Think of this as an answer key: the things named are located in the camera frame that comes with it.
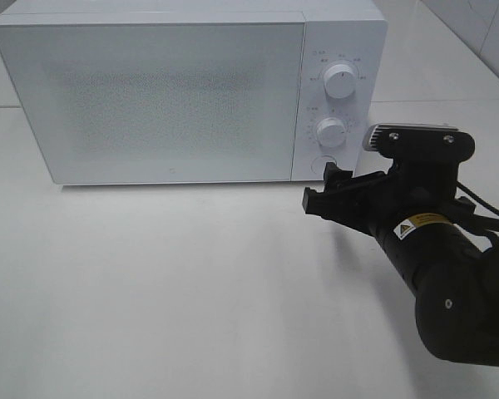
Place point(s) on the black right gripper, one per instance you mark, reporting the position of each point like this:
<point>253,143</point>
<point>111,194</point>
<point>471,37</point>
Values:
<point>410,210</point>

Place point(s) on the round white door button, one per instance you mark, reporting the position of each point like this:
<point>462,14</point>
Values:
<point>319,164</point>

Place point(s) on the white timer knob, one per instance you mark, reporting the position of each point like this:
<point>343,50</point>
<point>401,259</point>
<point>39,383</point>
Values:
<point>330,132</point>

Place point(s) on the white microwave door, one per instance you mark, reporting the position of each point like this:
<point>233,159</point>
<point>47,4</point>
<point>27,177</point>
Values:
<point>145,104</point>

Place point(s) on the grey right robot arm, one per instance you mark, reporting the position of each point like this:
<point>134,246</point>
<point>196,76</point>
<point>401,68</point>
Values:
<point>463,326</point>

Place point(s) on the upper white control knob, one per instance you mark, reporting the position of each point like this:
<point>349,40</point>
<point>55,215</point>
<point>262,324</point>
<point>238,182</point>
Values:
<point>340,79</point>

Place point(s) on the white microwave oven body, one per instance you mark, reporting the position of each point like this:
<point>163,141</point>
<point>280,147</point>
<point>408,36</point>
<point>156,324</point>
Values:
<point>353,31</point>

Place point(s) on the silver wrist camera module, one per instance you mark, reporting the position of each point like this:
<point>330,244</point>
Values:
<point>420,143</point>

